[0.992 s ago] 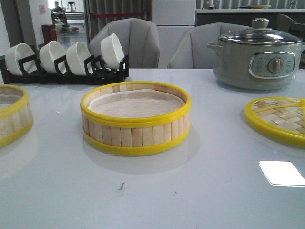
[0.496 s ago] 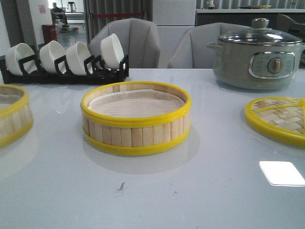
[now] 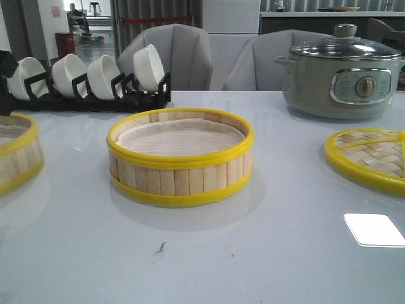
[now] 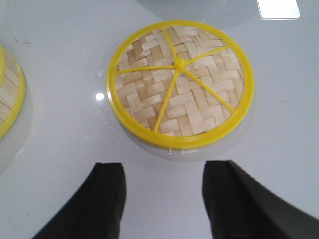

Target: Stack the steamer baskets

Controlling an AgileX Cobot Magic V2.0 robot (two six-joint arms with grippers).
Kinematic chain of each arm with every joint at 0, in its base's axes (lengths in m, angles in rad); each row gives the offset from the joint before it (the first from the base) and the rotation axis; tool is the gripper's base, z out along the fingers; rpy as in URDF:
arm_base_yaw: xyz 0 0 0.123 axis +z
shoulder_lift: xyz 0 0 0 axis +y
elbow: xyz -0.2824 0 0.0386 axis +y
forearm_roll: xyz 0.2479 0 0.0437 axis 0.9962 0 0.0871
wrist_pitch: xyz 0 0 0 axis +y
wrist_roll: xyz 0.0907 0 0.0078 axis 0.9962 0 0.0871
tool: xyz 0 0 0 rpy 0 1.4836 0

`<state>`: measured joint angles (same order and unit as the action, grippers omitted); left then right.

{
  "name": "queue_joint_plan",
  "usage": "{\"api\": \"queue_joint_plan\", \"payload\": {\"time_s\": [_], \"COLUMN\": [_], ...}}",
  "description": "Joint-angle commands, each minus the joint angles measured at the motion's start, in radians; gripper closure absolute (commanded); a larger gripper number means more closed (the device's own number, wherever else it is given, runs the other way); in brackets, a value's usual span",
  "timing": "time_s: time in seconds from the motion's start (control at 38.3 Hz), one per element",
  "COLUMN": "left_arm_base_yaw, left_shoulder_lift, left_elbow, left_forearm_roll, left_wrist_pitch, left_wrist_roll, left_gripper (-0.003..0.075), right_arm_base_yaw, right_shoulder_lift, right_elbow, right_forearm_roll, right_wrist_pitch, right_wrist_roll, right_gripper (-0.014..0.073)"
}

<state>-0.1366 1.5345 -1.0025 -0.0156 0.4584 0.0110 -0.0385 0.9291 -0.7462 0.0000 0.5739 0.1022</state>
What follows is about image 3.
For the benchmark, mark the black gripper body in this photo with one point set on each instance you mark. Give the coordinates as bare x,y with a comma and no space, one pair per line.
8,63

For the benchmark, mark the bamboo steamer tray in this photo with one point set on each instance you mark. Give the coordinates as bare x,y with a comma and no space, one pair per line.
21,152
180,156

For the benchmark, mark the woven bamboo steamer lid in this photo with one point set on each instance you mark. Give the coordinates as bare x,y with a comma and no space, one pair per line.
373,157

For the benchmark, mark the white bowl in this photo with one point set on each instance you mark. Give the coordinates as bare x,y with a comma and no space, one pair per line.
27,67
64,71
100,74
148,68

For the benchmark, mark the red bin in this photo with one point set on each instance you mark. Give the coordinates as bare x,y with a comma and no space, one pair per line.
65,43

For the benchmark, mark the black dish rack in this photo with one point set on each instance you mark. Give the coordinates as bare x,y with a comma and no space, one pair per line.
133,100

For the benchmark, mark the red barrier belt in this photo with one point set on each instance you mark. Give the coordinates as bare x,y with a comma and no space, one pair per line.
158,20

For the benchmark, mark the left grey chair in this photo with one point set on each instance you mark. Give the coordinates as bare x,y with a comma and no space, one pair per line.
185,53

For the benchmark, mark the grey chair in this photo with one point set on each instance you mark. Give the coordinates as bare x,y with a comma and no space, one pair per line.
185,53
255,68

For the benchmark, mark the right grey chair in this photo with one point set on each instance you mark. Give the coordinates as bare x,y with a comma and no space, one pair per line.
255,68

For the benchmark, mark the dark counter cabinet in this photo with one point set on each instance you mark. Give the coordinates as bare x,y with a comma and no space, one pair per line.
324,22

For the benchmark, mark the grey-green electric pot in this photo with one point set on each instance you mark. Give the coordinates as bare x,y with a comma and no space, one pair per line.
342,89

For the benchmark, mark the glass pot lid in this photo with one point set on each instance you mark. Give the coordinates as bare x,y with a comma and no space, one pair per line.
344,45

